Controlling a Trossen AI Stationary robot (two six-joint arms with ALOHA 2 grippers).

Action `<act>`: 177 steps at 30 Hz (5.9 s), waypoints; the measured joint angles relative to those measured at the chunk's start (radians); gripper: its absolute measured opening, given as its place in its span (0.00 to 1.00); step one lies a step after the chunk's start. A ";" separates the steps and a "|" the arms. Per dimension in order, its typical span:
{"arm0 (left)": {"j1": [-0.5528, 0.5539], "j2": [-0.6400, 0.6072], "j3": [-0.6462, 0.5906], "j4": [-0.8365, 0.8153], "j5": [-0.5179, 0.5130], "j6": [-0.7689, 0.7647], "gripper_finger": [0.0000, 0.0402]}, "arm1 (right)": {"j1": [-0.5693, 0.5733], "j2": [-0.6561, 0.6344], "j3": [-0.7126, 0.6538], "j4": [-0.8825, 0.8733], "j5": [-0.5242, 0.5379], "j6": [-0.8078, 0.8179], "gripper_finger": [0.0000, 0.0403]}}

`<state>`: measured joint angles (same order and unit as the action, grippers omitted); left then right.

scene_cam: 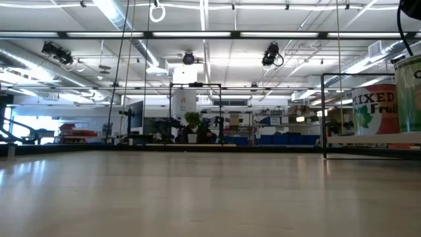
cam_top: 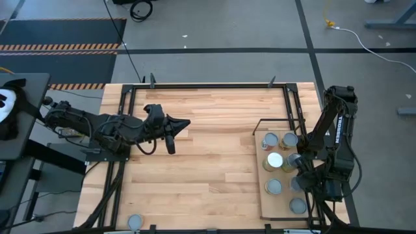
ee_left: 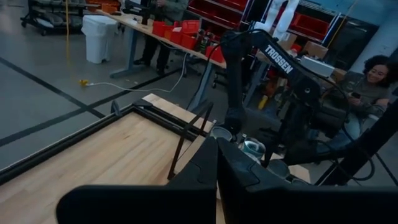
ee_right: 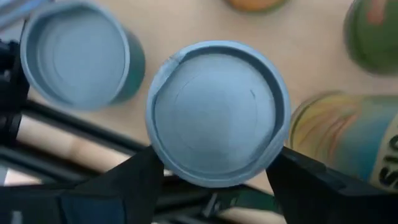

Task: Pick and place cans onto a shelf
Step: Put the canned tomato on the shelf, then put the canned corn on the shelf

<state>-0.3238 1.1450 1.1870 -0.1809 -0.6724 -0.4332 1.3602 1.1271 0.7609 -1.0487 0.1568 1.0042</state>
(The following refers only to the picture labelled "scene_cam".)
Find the cardboard box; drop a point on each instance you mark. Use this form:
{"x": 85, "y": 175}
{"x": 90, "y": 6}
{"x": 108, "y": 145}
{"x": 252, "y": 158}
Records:
{"x": 234, "y": 120}

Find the black monitor on stand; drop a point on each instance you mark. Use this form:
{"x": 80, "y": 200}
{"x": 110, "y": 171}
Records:
{"x": 135, "y": 115}

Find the green oranges can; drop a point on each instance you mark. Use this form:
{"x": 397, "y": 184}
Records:
{"x": 409, "y": 98}

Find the black overhead frame bar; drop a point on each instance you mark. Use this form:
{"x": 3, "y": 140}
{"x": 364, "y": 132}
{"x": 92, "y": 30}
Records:
{"x": 190, "y": 34}

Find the metal storage rack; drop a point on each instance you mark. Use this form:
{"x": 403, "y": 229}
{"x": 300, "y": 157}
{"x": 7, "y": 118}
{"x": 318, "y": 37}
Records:
{"x": 283, "y": 125}

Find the blue storage bin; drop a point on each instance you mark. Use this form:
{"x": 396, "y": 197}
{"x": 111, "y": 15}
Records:
{"x": 240, "y": 140}
{"x": 311, "y": 139}
{"x": 295, "y": 139}
{"x": 264, "y": 139}

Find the black hanging camera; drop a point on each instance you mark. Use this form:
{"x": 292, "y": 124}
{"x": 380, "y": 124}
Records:
{"x": 57, "y": 52}
{"x": 271, "y": 54}
{"x": 188, "y": 58}

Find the black curved equipment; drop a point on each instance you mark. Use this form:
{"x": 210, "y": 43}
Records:
{"x": 6, "y": 112}

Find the mixed fruit can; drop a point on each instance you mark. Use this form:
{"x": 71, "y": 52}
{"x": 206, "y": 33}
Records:
{"x": 375, "y": 112}

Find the green potted plant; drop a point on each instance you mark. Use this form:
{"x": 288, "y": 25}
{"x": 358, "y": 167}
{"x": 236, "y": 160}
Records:
{"x": 192, "y": 120}

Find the silver ventilation duct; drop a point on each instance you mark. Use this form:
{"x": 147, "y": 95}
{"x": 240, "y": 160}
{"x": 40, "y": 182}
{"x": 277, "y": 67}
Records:
{"x": 144, "y": 49}

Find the red equipment pile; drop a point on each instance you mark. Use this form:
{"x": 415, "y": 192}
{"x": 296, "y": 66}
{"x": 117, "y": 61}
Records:
{"x": 77, "y": 132}

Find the black background robot arm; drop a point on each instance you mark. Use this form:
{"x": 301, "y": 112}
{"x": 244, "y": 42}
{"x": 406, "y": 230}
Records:
{"x": 164, "y": 126}

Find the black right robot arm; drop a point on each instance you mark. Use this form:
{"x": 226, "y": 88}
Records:
{"x": 412, "y": 7}

